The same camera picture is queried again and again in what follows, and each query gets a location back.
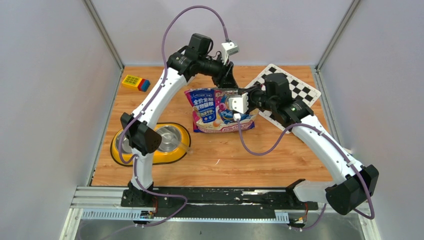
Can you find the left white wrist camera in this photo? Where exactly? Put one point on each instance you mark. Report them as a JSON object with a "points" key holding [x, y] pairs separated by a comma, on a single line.
{"points": [[228, 49]]}

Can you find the black white checkerboard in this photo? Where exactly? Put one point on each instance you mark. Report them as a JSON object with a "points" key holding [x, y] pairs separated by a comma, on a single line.
{"points": [[300, 90]]}

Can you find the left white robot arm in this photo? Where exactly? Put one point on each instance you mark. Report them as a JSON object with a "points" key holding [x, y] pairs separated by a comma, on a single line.
{"points": [[138, 127]]}

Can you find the yellow double pet bowl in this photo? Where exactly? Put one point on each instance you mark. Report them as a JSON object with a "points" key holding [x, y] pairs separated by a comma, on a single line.
{"points": [[175, 144]]}

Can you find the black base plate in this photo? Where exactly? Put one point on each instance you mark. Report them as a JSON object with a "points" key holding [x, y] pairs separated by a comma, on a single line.
{"points": [[216, 202]]}

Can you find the colourful pet food bag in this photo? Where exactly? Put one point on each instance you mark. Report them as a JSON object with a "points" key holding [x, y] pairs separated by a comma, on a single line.
{"points": [[211, 111]]}

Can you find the aluminium rail frame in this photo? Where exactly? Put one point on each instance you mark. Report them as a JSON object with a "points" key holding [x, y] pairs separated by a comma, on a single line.
{"points": [[96, 213]]}

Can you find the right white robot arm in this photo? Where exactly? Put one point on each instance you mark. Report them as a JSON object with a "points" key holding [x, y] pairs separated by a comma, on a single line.
{"points": [[352, 184]]}

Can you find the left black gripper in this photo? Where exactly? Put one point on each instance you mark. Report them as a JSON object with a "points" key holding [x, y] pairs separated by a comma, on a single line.
{"points": [[225, 79]]}

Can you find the yellow blue red toy block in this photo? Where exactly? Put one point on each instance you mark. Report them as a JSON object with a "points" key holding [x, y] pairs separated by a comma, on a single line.
{"points": [[136, 83]]}

